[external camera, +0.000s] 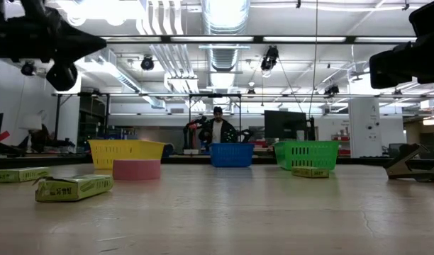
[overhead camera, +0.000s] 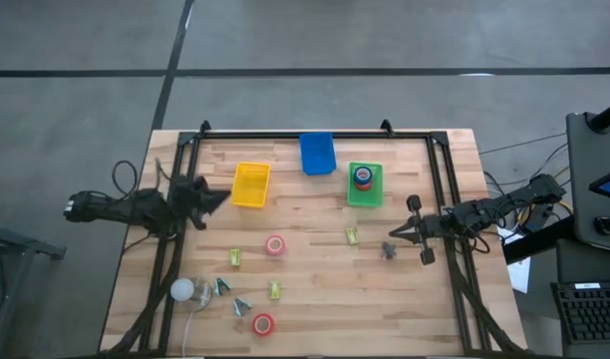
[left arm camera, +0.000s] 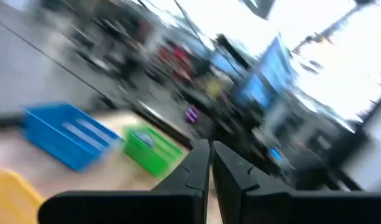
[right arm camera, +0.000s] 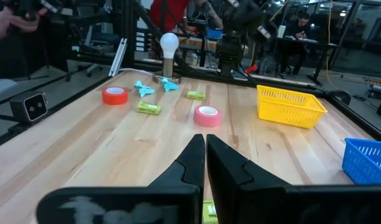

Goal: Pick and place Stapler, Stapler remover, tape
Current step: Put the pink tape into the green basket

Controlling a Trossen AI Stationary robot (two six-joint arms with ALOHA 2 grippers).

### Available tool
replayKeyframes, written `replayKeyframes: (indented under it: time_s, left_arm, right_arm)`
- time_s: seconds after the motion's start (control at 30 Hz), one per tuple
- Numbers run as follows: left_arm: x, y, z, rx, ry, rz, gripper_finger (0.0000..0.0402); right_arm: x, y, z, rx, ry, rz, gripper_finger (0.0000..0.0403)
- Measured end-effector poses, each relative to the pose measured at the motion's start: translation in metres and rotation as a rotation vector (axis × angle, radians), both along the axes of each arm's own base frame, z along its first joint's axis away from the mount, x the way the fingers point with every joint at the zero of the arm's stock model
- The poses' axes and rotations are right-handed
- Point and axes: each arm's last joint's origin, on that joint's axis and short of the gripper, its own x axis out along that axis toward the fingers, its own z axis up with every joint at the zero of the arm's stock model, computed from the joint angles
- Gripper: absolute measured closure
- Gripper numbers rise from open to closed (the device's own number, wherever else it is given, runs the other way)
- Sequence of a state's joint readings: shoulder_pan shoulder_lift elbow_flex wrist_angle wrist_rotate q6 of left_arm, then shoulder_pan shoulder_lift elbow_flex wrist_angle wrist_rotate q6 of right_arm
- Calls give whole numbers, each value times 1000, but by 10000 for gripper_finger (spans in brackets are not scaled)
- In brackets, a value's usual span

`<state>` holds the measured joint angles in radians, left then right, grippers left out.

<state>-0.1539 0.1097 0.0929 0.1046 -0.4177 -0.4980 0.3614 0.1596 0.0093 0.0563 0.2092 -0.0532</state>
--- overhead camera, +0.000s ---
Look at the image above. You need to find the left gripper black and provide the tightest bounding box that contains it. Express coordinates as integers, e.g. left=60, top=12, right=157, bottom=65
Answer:
left=168, top=174, right=232, bottom=231

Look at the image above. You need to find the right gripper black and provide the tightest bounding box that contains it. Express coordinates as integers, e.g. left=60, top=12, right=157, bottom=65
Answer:
left=388, top=193, right=449, bottom=267

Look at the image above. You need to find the pink tape roll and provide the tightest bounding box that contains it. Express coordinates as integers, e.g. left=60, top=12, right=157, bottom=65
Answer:
left=264, top=234, right=287, bottom=257

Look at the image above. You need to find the yellow plastic basket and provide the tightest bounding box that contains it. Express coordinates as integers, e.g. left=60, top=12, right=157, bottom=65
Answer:
left=230, top=161, right=272, bottom=209

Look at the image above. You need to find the green plastic basket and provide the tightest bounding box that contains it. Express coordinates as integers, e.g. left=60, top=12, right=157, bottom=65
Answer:
left=346, top=162, right=385, bottom=209

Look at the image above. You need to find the white ball lamp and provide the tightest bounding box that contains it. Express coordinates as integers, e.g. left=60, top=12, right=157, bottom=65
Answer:
left=169, top=278, right=195, bottom=302

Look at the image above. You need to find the clear round disc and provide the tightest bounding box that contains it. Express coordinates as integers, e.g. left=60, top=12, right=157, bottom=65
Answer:
left=187, top=277, right=214, bottom=313

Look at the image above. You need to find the blue plastic basket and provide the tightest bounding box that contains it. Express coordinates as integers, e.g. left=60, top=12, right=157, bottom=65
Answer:
left=298, top=132, right=338, bottom=177

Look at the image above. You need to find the white paper sheet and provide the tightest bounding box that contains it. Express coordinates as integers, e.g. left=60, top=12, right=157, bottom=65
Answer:
left=496, top=226, right=532, bottom=294

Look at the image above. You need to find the black desk beam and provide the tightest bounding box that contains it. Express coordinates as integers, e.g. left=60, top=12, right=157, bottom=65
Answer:
left=501, top=213, right=578, bottom=265

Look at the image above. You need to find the black power box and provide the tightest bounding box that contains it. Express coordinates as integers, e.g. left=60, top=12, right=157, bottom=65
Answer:
left=522, top=201, right=555, bottom=233

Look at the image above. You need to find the grey desk top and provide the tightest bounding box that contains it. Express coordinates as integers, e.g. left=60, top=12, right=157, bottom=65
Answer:
left=565, top=112, right=610, bottom=254

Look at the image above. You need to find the black keyboard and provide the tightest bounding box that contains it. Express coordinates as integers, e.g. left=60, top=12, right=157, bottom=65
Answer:
left=550, top=281, right=610, bottom=345

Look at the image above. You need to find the grey metal stand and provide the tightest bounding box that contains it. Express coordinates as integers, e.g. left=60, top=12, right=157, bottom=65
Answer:
left=0, top=198, right=67, bottom=359

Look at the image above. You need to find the black pole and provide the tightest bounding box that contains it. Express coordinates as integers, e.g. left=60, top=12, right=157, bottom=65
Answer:
left=586, top=97, right=610, bottom=135

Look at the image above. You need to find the black metal table frame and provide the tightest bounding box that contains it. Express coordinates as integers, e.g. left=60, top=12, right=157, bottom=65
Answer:
left=103, top=119, right=530, bottom=358

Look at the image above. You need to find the white cable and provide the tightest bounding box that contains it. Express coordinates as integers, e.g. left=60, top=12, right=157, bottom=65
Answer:
left=181, top=309, right=194, bottom=358

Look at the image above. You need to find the black floor cable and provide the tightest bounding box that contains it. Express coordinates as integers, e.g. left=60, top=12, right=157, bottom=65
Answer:
left=477, top=132, right=569, bottom=156

